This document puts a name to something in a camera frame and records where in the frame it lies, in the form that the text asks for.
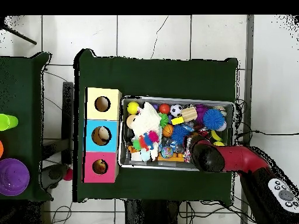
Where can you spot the cream waffle cloth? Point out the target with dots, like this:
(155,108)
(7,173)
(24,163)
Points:
(146,121)

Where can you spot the multicolour spiky caterpillar toy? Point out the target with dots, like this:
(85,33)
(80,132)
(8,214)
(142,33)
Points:
(146,140)

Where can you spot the yellow soft duck toy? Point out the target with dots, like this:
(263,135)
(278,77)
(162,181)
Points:
(99,162)

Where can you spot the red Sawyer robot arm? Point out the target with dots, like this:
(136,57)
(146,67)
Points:
(243,158)

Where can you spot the shallow clear mesh bin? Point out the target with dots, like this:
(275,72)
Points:
(168,99)

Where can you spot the wooden box with three holes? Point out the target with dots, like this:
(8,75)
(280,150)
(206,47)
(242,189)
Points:
(102,115)

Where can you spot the small basketball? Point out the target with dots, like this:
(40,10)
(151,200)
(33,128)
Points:
(168,130)

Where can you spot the yellow plastic ball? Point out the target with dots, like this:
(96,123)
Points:
(133,107)

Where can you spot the yellow foam block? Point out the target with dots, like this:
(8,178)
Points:
(177,120)

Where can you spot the small soccer ball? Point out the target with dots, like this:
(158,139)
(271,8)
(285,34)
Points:
(176,110)

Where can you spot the small blue spiky ball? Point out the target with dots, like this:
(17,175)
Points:
(179,133)

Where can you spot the globe print ball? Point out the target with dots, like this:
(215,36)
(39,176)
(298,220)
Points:
(167,151)

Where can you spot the striped wooden block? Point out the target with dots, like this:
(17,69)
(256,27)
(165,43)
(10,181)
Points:
(189,114)

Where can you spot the dark green table cloth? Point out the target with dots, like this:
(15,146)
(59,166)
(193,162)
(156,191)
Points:
(25,93)
(151,77)

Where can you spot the large blue spiky ball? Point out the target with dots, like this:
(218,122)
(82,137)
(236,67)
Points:
(213,119)

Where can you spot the grey box with red button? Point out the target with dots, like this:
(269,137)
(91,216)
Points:
(55,175)

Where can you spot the lime green cup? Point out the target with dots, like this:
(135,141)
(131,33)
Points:
(8,122)

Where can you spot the purple plastic bowl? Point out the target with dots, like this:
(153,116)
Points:
(12,177)

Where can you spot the orange plastic dish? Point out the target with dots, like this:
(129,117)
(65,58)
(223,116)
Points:
(1,148)

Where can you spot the black rod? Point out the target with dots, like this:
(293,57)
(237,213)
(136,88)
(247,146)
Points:
(23,37)

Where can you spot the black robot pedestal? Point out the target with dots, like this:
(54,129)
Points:
(149,212)

